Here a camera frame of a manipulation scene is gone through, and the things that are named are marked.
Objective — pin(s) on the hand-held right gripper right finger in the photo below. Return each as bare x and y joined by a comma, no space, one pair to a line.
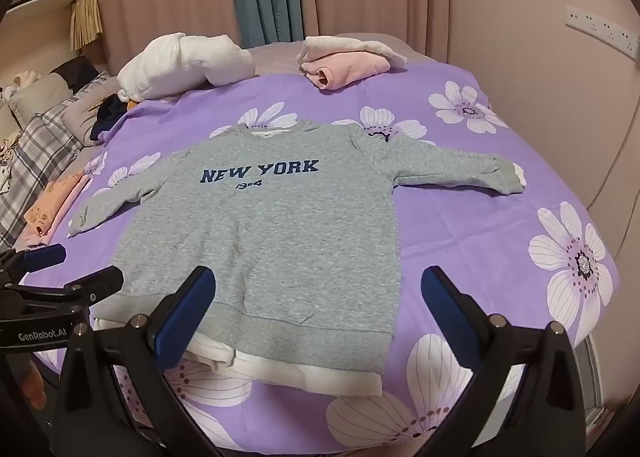
445,307

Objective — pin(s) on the dark navy cloth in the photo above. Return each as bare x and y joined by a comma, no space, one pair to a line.
107,117

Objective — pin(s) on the grey pillow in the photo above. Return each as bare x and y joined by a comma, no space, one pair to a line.
82,107

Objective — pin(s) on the white plush blanket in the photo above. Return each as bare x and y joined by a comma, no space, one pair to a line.
200,62

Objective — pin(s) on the peach floral clothes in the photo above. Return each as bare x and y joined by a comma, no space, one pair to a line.
50,207

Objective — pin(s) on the white power strip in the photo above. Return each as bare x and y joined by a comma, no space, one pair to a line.
600,27

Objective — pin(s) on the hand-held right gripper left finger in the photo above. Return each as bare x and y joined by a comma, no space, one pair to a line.
185,312

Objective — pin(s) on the purple floral bed sheet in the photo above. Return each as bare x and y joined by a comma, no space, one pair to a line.
500,237

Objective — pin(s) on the plaid pillow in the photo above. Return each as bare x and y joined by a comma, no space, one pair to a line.
35,162

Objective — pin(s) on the cream folded garment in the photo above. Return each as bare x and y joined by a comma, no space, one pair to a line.
350,44

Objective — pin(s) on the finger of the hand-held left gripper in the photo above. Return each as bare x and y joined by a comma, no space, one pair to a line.
100,282
45,255

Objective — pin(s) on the grey sweatshirt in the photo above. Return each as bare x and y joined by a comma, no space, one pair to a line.
280,237

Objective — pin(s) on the pink folded garment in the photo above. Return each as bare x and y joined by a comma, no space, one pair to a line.
345,69

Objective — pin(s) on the straw tassel hanging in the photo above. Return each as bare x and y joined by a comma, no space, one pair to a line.
86,22

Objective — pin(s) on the person's left hand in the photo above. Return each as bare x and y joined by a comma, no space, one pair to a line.
35,382

